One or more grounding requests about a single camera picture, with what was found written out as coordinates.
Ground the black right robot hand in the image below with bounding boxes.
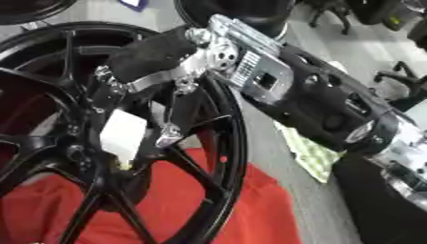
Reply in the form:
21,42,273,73
87,26,217,150

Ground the black spoked wheel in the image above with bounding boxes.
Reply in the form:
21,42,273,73
0,20,251,244

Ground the blue and white board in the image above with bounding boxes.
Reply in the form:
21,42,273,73
116,0,151,12

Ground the black round tire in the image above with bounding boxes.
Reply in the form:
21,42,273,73
173,0,297,40
0,0,79,26

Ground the black office chair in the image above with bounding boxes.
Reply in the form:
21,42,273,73
303,0,359,36
372,60,427,112

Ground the black bag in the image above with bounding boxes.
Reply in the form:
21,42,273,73
348,0,427,32

